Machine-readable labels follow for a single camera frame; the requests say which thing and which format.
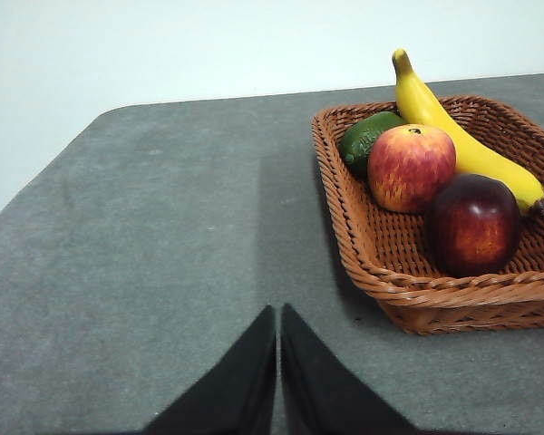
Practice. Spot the brown wicker basket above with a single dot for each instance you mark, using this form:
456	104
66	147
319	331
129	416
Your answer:
435	299

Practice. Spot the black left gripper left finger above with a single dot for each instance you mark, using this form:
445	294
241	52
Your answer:
236	385

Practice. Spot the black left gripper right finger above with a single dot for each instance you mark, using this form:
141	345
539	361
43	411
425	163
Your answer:
326	389

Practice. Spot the yellow banana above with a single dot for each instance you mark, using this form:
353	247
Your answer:
458	136

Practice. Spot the red orange peach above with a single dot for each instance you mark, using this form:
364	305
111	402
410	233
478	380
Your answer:
410	167

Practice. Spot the dark red plum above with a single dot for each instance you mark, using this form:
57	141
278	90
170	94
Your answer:
473	224

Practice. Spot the dark green fruit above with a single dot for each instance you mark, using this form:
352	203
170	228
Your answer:
367	136

